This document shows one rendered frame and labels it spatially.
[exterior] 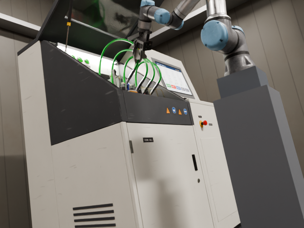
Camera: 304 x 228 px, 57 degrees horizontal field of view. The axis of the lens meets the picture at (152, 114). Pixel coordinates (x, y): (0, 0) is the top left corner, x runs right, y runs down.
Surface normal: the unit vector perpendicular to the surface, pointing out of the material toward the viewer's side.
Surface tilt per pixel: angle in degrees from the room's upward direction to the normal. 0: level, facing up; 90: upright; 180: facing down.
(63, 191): 90
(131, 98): 90
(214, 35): 98
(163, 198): 90
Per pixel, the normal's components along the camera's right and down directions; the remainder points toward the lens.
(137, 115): 0.78, -0.26
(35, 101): -0.60, -0.06
